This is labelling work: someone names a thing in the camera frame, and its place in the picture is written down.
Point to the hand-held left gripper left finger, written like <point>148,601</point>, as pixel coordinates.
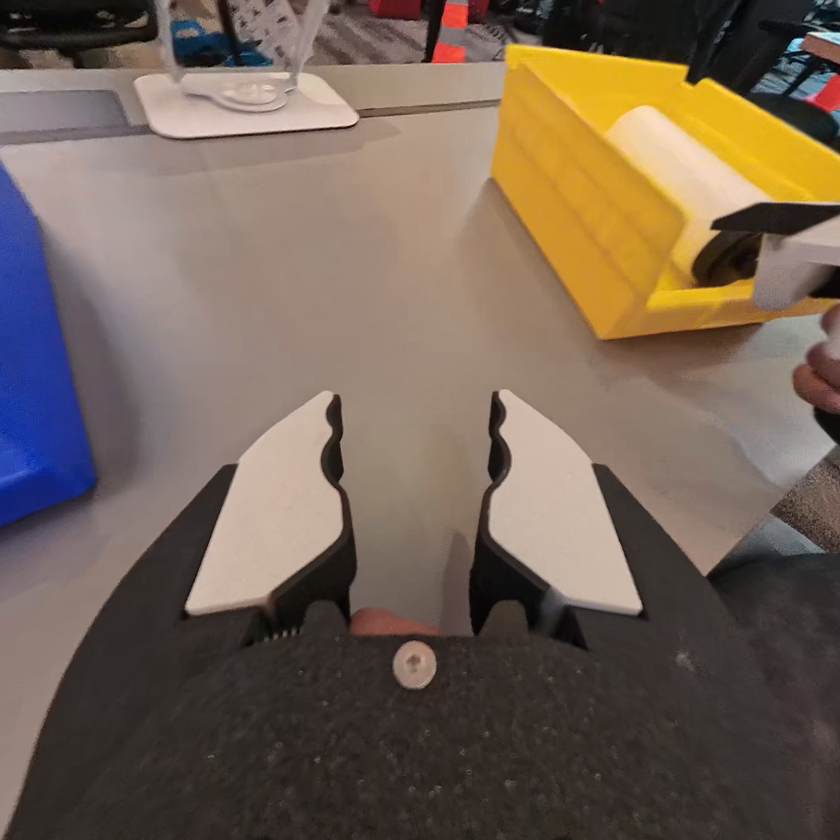
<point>275,525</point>

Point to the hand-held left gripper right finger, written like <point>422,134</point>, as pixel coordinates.
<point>558,525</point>

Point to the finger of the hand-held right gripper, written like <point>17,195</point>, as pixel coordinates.
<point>787,220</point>
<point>787,282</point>

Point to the black bottle lid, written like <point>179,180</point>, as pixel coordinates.
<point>722,259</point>

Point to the white plastic bottle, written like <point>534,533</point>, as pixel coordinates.
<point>682,170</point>

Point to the yellow plastic bin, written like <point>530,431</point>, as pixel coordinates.
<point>558,197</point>

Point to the blue plastic bin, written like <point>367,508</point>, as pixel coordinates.
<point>33,394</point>

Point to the person's right hand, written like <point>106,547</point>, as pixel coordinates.
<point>817,387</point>

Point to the orange traffic cone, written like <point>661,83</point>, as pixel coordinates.
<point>451,39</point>

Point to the white document stand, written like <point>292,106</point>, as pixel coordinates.
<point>315,105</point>

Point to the blue bag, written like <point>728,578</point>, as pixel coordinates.
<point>197,46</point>

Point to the white paper tag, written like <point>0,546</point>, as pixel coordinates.
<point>262,26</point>

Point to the black office chair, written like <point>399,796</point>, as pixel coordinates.
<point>65,26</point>

